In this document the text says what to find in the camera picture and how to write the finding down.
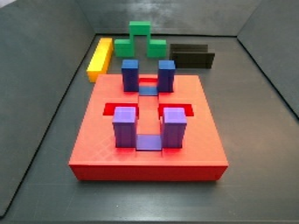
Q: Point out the yellow rectangular bar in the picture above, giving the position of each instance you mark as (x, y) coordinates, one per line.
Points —
(98, 65)

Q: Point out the red base board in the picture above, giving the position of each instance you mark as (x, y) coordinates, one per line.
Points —
(98, 160)

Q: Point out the purple U-shaped block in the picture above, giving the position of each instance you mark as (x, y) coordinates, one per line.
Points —
(174, 128)

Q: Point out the dark blue U-shaped block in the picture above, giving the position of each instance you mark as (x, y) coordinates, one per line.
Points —
(149, 86)

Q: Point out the green arch block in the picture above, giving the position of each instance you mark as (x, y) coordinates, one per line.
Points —
(125, 46)

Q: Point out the black angle bracket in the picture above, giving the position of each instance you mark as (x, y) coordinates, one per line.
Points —
(191, 56)

